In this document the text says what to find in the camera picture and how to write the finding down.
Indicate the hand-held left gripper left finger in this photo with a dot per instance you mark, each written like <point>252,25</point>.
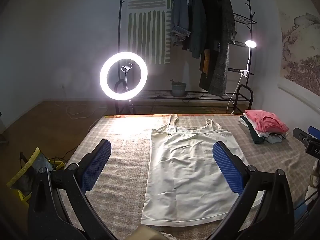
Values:
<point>96,166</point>

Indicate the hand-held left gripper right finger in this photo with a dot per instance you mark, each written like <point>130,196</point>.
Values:
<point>228,167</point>

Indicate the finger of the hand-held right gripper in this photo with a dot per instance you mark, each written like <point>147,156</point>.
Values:
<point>301,135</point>
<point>315,133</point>

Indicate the white camisole top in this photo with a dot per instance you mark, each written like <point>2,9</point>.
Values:
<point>192,170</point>

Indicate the stack of folded clothes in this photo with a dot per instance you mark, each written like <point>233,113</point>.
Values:
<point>267,122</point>

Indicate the black metal clothes rack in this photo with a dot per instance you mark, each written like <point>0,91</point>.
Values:
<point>160,93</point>

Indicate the grey folded garment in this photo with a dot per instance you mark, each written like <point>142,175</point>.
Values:
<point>275,138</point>

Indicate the beige stuffed toy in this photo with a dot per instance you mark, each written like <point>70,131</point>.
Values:
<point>314,177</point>

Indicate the beige plaid blanket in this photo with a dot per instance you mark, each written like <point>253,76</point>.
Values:
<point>125,185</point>

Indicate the dark green folded garment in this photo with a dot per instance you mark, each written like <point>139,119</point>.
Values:
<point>255,136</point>

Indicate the white folded garment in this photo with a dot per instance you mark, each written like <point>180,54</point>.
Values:
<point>250,123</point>

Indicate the black tripod stand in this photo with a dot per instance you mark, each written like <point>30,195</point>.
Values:
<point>130,106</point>

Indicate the yellow trimmed bag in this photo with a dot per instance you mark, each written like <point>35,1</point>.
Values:
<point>27,177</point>

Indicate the potted plant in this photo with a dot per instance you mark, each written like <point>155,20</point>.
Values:
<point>178,88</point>

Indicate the phone holder clamp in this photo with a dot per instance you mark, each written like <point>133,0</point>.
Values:
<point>126,68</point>

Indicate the white clip lamp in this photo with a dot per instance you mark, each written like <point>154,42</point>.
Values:
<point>250,44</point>

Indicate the yellow hanging garment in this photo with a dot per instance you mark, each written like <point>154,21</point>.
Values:
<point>205,62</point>

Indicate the grey plaid coat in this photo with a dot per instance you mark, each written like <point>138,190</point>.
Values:
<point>222,55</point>

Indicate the dark green jacket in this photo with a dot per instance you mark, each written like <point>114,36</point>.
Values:
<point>196,25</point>

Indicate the black coat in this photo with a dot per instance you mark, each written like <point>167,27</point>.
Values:
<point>210,10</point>

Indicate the blue denim jacket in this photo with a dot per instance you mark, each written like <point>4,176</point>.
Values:
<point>178,12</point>

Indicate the landscape wall poster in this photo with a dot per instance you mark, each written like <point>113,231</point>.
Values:
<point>302,50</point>

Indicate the green striped wall hanging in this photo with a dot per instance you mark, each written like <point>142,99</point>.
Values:
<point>147,35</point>

